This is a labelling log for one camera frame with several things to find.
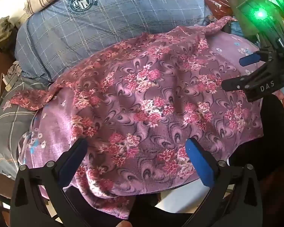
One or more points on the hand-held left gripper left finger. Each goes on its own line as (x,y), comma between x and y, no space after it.
(68,164)

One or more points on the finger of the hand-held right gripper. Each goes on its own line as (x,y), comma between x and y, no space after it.
(255,82)
(250,59)

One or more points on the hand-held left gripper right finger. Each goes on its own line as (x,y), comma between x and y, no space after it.
(200,162)

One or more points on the pink floral cloth garment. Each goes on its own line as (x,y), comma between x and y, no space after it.
(142,94)

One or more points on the pink fleece blanket white flowers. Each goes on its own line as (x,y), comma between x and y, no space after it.
(54,123)

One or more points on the red plastic bag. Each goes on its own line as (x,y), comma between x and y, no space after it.
(215,2)

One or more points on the grey plaid quilt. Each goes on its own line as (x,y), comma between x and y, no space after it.
(9,127)

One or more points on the blue plaid pillow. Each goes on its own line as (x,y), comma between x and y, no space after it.
(108,28)

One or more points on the grey floral cloth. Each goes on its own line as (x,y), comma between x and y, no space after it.
(1,30)

